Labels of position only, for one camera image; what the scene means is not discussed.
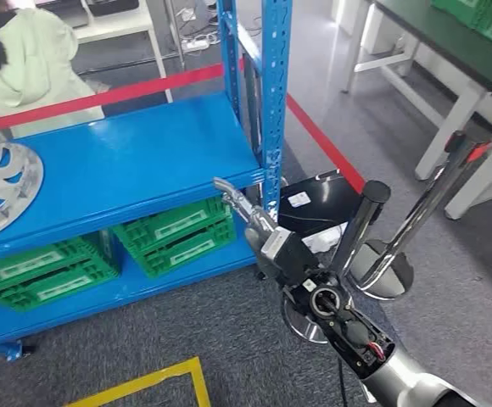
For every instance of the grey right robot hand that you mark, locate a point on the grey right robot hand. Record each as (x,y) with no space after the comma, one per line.
(258,236)

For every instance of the silver plastic wheel hubcap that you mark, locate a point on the silver plastic wheel hubcap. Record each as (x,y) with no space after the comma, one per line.
(32,174)

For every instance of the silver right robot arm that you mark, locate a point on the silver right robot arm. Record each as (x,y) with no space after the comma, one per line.
(398,382)

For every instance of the blue metal shelf rack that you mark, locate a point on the blue metal shelf rack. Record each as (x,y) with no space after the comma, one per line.
(144,146)

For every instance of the white workbench green top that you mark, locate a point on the white workbench green top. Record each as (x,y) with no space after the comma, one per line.
(479,174)

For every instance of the white workbench dark top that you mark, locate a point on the white workbench dark top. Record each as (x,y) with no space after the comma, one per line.
(441,50)

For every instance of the black glossy box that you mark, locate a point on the black glossy box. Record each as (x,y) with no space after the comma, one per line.
(331,196)

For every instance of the white power strip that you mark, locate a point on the white power strip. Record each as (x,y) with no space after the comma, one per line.
(195,45)

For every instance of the yellow floor tape square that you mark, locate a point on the yellow floor tape square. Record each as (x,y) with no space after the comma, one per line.
(144,381)

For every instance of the grey metal table leg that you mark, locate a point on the grey metal table leg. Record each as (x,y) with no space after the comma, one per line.
(174,34)

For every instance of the red barrier belt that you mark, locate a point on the red barrier belt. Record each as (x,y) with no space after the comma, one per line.
(101,98)

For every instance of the white desk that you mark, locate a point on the white desk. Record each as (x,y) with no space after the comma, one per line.
(114,25)

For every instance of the black moulded tray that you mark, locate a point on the black moulded tray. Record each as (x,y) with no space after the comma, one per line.
(114,5)

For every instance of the person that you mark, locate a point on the person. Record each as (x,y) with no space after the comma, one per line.
(38,67)

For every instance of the chrome stanchion post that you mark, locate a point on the chrome stanchion post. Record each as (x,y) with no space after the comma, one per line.
(424,208)
(364,219)

